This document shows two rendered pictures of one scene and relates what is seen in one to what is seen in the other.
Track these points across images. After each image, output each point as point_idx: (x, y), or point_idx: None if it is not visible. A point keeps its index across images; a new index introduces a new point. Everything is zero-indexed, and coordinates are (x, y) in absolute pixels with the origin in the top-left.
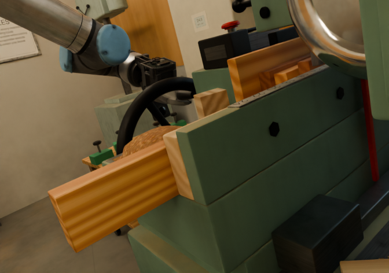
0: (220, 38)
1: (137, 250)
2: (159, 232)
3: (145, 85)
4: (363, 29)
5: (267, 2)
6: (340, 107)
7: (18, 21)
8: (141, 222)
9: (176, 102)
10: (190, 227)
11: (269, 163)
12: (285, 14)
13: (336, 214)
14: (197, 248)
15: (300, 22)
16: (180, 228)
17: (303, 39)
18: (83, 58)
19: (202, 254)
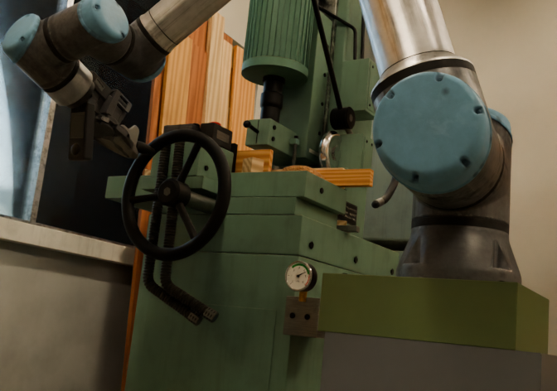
0: (228, 131)
1: (307, 224)
2: (327, 205)
3: (109, 113)
4: (360, 163)
5: (273, 135)
6: None
7: (216, 9)
8: (297, 213)
9: (136, 150)
10: (341, 199)
11: None
12: (277, 144)
13: None
14: (341, 206)
15: (328, 155)
16: (337, 200)
17: (326, 159)
18: (138, 48)
19: (341, 208)
